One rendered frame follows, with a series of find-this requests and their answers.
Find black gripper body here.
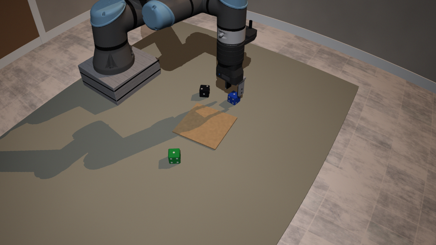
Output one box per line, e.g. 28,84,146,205
216,20,257,85

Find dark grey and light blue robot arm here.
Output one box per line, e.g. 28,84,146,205
90,0,248,75

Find tan flat mat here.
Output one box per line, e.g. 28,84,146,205
172,103,237,150

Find green die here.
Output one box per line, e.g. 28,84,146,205
168,148,181,164

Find blue die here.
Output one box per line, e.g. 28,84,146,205
228,91,240,105

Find black die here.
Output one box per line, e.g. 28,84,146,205
199,85,210,97

